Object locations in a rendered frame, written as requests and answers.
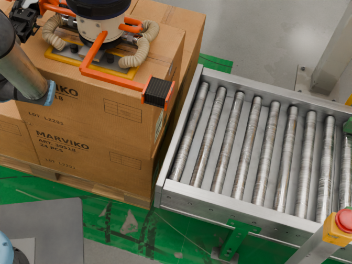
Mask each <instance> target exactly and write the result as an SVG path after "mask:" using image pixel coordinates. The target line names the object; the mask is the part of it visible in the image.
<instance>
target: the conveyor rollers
mask: <svg viewBox="0 0 352 264"><path fill-rule="evenodd" d="M209 88H210V86H209V84H207V83H205V82H202V83H200V86H199V89H198V91H197V94H196V97H195V100H194V104H193V107H192V110H191V113H190V116H189V119H188V122H187V125H186V128H185V131H184V134H183V137H182V140H181V143H180V146H179V149H178V152H177V155H176V158H175V161H174V164H173V167H172V170H171V173H170V176H169V179H170V180H173V181H177V182H180V180H181V177H182V173H183V170H184V167H185V164H186V161H187V158H188V155H189V152H190V148H191V145H192V142H193V138H194V135H195V132H196V129H197V125H198V123H199V120H200V116H201V113H202V110H203V106H204V103H205V100H206V97H207V94H208V90H209ZM226 94H227V90H226V89H225V88H224V87H219V88H218V89H217V92H216V95H215V99H214V102H213V106H212V109H211V113H210V116H209V119H208V122H207V125H206V129H205V133H204V136H203V139H202V143H201V146H200V149H199V153H198V156H197V159H196V163H195V166H194V170H193V173H192V176H191V180H190V183H189V185H191V186H194V187H197V188H201V185H202V181H203V177H204V173H205V170H206V166H207V162H208V159H209V156H210V152H211V148H212V145H213V141H214V137H215V134H216V130H217V127H218V122H219V119H220V116H221V112H222V109H223V105H224V102H225V97H226ZM244 98H245V95H244V93H242V92H236V93H235V96H234V100H233V104H232V107H231V110H230V115H229V119H228V122H227V126H226V130H225V134H224V138H223V142H222V146H221V150H220V153H219V156H218V161H217V165H216V168H215V172H214V176H213V180H212V184H211V188H210V191H211V192H214V193H218V194H221V193H222V189H223V185H224V181H225V177H226V172H227V168H228V164H229V160H230V156H231V152H232V148H233V144H234V140H235V135H236V131H237V127H238V123H239V118H240V114H241V110H242V107H243V102H244ZM262 101H263V100H262V98H260V97H254V98H253V99H252V104H251V108H250V113H249V117H248V122H247V126H246V131H245V135H244V140H243V145H242V148H241V152H240V157H239V162H238V166H237V171H236V175H235V179H234V184H233V189H232V193H231V196H230V197H232V198H235V199H238V200H243V194H244V190H245V185H246V180H247V175H248V170H249V165H250V160H251V155H252V150H253V146H254V142H255V136H256V131H257V127H258V122H259V116H260V112H261V107H262ZM280 107H281V104H280V103H279V102H272V103H271V104H270V109H269V115H268V120H267V125H266V131H265V136H264V140H263V145H262V151H261V156H260V161H259V167H258V172H257V177H256V183H255V188H254V193H253V197H252V204H256V205H259V206H263V205H264V201H265V196H266V189H267V183H268V177H269V171H270V166H271V159H272V153H273V148H274V141H275V137H276V132H277V125H278V119H279V114H280ZM298 115H299V109H298V108H297V107H295V106H292V107H289V109H288V116H287V123H286V127H285V133H284V140H283V146H282V153H281V160H280V166H279V173H278V179H277V186H276V192H275V197H274V203H273V210H276V211H279V212H283V213H285V207H286V202H287V195H288V187H289V179H290V172H291V164H292V157H293V149H294V142H295V134H296V127H297V122H298ZM316 121H317V113H316V112H308V113H307V114H306V122H305V130H304V138H303V147H302V155H301V164H300V172H299V180H298V189H297V194H296V203H295V211H294V216H297V217H300V218H303V219H306V218H307V208H308V202H309V192H310V181H311V172H312V162H313V151H314V142H315V132H316ZM335 123H336V119H335V118H334V117H332V116H328V117H326V118H325V123H324V134H323V145H322V157H321V169H320V181H319V187H318V199H317V210H316V222H317V223H320V224H324V221H325V220H326V219H327V217H328V216H329V206H330V198H331V182H332V168H333V153H334V138H335ZM351 197H352V134H351V133H347V132H344V131H343V139H342V158H341V168H340V186H339V205H338V211H340V210H342V209H344V208H345V207H346V206H350V207H351Z"/></svg>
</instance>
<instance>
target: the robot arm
mask: <svg viewBox="0 0 352 264"><path fill-rule="evenodd" d="M38 1H39V0H15V2H14V4H13V7H12V9H11V11H10V13H9V18H8V17H7V16H6V15H5V14H4V12H3V11H2V10H1V9H0V103H4V102H8V101H10V100H16V101H22V102H27V103H33V104H38V105H42V106H50V105H51V104H52V102H53V99H54V95H55V92H56V83H55V81H52V80H46V79H45V78H44V77H43V76H42V75H41V74H40V72H39V71H38V70H37V68H36V67H35V66H34V64H33V63H32V62H31V60H30V59H29V58H28V56H27V55H26V54H25V52H24V51H23V49H22V48H21V47H20V45H21V43H26V41H27V40H28V38H29V37H30V36H31V35H32V36H34V35H35V34H36V32H37V31H38V29H39V28H40V26H38V25H37V23H36V21H37V18H38V19H41V18H42V15H37V13H36V12H37V11H36V10H32V9H30V8H28V7H29V5H30V4H32V3H37V2H38ZM20 8H22V9H20ZM34 27H35V28H37V30H36V31H35V32H34V31H33V29H34ZM0 264H30V263H29V261H28V259H27V257H26V256H25V254H24V253H23V252H22V251H20V250H19V249H17V248H16V247H13V246H12V244H11V242H10V240H9V238H8V237H7V236H6V235H5V234H4V233H3V232H2V231H0Z"/></svg>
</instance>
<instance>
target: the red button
mask: <svg viewBox="0 0 352 264"><path fill-rule="evenodd" d="M335 223H336V225H337V227H338V228H339V229H340V230H341V231H343V232H345V233H347V234H352V210H349V209H342V210H340V211H338V212H337V213H336V215H335Z"/></svg>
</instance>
